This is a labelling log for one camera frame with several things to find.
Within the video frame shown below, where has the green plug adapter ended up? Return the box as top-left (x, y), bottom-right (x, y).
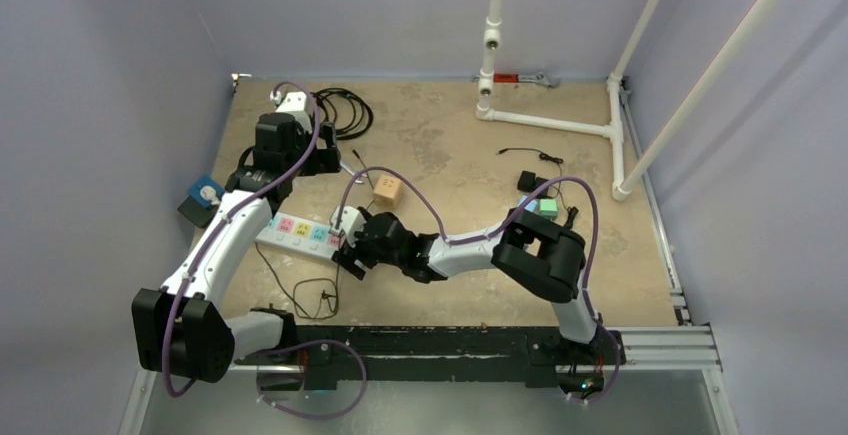
top-left (537, 198), bottom-right (559, 220)

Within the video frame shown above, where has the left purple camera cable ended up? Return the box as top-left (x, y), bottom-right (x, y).
top-left (161, 81), bottom-right (323, 399)

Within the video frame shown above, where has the silver open-end wrench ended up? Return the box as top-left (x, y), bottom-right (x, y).
top-left (339, 161), bottom-right (365, 185)

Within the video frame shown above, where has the red handled adjustable wrench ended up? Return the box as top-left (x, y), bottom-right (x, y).
top-left (493, 72), bottom-right (560, 88)

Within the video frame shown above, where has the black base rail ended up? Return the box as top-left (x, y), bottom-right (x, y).
top-left (236, 325), bottom-right (626, 394)

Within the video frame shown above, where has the beige dragon cube socket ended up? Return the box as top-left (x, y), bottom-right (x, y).
top-left (372, 174), bottom-right (404, 209)

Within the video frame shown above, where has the purple camera cable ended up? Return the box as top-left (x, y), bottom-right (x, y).
top-left (161, 81), bottom-right (323, 399)
top-left (336, 166), bottom-right (602, 317)

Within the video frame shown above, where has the white colourful power strip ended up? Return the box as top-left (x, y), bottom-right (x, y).
top-left (255, 213), bottom-right (340, 261)

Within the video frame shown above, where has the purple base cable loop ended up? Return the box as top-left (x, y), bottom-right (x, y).
top-left (255, 339), bottom-right (369, 421)

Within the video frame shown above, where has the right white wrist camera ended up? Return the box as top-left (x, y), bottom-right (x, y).
top-left (329, 206), bottom-right (366, 247)

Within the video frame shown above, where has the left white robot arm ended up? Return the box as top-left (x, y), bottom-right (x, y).
top-left (131, 112), bottom-right (341, 383)

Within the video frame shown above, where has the blue wall socket box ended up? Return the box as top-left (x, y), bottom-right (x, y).
top-left (187, 175), bottom-right (224, 208)

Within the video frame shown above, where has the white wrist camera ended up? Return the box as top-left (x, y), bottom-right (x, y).
top-left (329, 206), bottom-right (366, 247)
top-left (270, 91), bottom-right (314, 134)

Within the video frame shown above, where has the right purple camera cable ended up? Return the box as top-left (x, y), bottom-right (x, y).
top-left (336, 166), bottom-right (602, 317)

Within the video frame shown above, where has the coiled black cable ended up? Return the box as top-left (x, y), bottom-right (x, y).
top-left (311, 88), bottom-right (375, 142)

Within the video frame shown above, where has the blue plug adapter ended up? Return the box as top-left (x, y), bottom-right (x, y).
top-left (517, 195), bottom-right (539, 214)

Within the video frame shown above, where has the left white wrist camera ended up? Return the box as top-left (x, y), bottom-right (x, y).
top-left (270, 91), bottom-right (314, 134)

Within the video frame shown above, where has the white PVC pipe frame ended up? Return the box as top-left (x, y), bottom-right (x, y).
top-left (474, 0), bottom-right (813, 203)

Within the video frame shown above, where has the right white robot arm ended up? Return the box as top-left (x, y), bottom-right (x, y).
top-left (330, 206), bottom-right (601, 362)

